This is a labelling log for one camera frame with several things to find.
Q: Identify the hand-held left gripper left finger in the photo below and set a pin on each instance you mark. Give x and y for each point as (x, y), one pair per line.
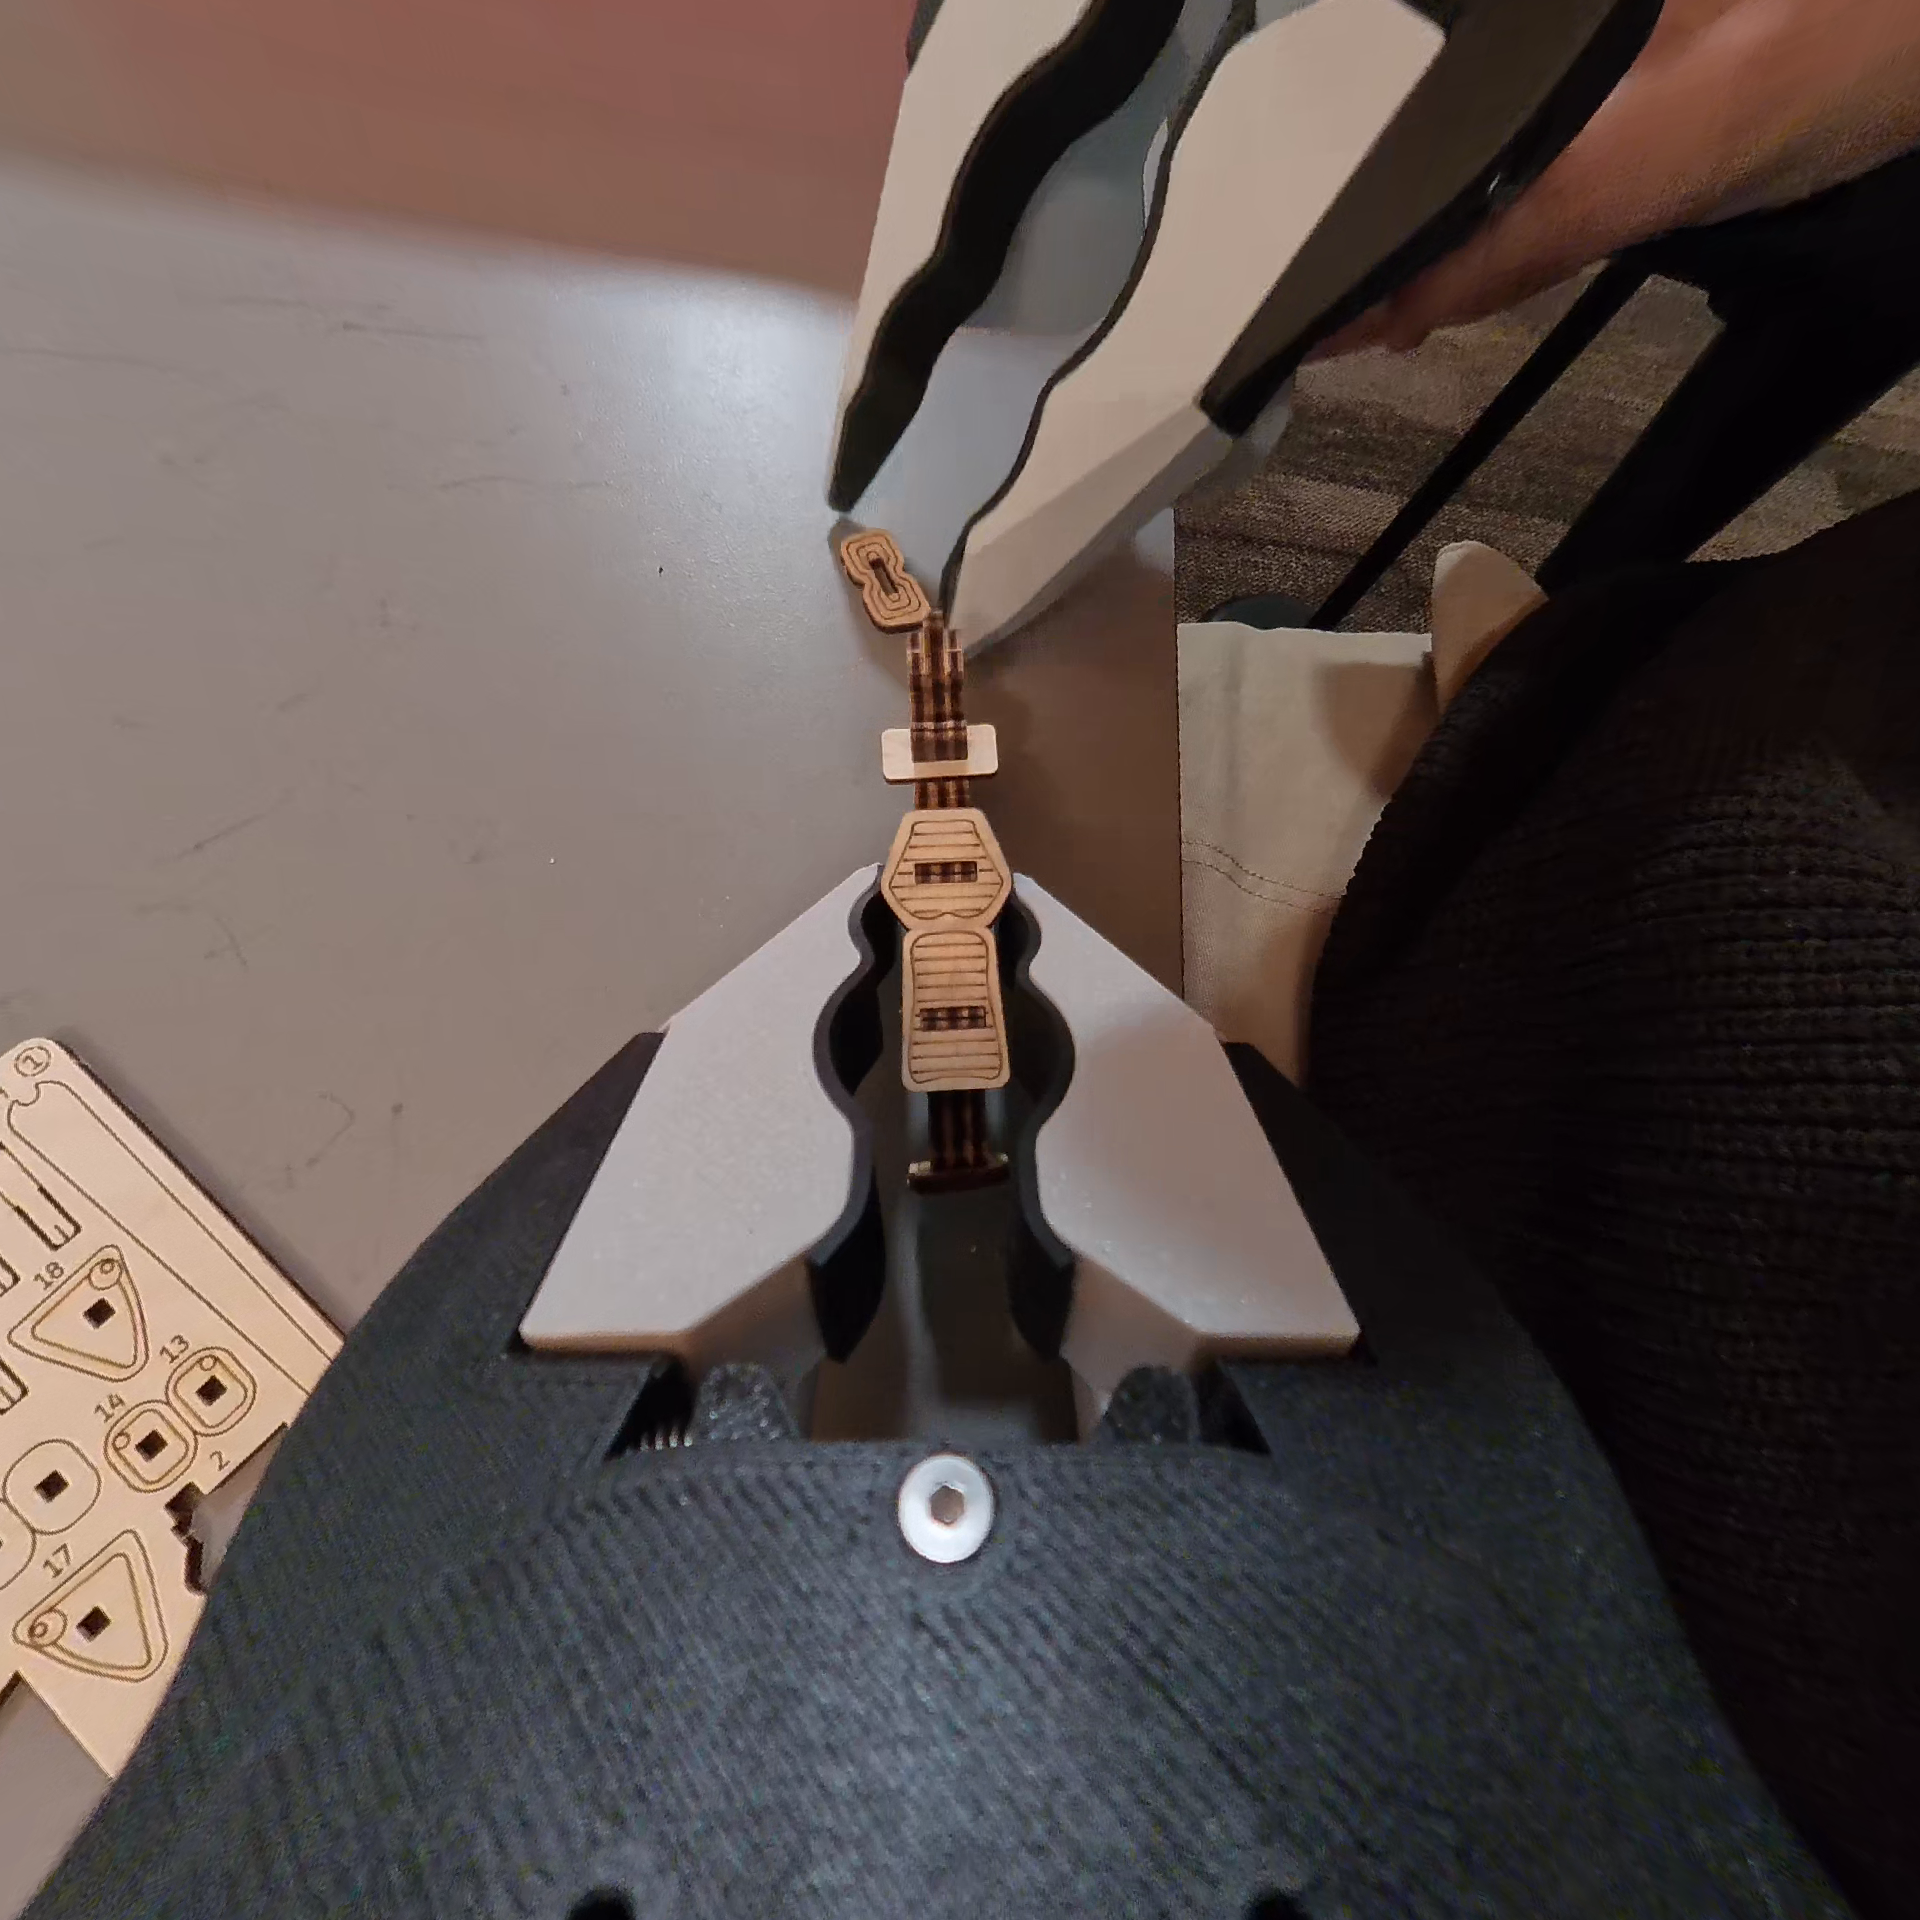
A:
(705, 1185)

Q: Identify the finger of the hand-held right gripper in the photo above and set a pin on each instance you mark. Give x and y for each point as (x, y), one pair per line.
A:
(902, 225)
(1290, 180)

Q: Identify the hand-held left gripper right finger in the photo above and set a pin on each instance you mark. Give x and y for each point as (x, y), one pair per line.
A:
(1185, 1199)

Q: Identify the wooden puzzle model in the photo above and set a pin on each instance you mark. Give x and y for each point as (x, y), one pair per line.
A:
(949, 1005)

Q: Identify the grey desk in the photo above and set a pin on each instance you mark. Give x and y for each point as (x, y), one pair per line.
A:
(375, 602)

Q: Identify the person's right hand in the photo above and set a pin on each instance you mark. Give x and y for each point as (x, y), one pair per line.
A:
(1725, 106)

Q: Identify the black office chair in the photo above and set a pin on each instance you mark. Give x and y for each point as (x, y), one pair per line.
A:
(1772, 388)

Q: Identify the person's beige trousers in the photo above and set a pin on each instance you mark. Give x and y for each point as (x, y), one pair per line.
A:
(1275, 780)

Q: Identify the laser-cut wooden parts sheet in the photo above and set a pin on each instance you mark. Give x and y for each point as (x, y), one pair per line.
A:
(257, 1319)

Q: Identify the person's black knit sweater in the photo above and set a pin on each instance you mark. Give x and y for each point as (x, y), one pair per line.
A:
(1648, 1052)

